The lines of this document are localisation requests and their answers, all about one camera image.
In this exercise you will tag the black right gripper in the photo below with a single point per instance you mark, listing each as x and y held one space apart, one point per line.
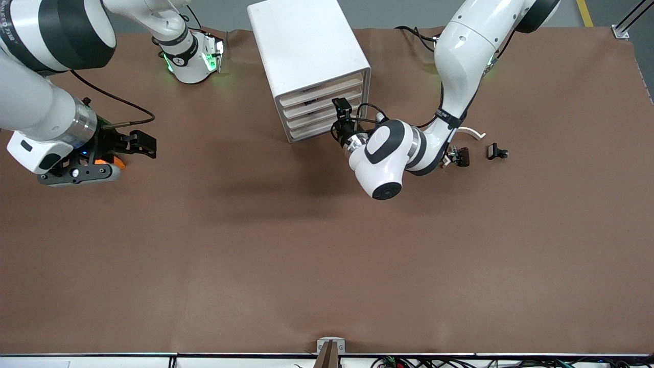
106 143

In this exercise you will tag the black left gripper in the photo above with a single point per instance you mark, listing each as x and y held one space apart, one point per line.
347 133

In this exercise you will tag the white plastic drawer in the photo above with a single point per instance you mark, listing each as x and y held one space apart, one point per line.
317 93
317 104
317 115
317 127

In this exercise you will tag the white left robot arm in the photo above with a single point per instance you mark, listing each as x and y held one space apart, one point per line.
460 51

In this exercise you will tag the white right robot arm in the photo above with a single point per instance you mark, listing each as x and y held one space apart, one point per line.
41 102

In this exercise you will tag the white drawer cabinet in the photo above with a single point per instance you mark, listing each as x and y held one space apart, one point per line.
301 46

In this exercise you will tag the black push button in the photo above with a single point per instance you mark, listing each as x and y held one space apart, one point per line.
493 151

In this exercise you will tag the orange and black block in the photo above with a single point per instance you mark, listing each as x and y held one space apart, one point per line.
115 162

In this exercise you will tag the brown cylindrical capacitor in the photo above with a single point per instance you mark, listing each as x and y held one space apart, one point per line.
464 156

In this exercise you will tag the white curved pipe clamp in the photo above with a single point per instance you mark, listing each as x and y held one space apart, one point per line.
472 132

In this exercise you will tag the brown table mat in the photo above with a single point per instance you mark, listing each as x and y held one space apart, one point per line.
306 255

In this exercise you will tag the white table edge rail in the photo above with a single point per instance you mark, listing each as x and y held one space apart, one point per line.
102 360

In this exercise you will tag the silver table edge bracket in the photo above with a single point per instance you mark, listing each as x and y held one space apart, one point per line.
323 343

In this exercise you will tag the silver frame corner bracket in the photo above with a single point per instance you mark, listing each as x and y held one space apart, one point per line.
621 31

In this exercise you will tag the black frame strut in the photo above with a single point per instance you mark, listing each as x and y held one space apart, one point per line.
634 13

